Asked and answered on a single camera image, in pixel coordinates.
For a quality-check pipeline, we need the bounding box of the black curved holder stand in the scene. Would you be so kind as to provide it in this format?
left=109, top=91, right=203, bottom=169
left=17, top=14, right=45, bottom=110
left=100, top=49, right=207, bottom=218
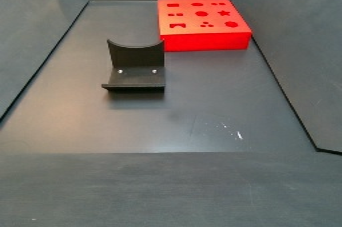
left=101, top=40, right=165, bottom=91

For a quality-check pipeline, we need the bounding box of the red shape-sorter block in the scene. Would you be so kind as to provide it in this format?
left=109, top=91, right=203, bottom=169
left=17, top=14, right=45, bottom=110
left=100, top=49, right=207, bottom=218
left=157, top=0, right=252, bottom=52

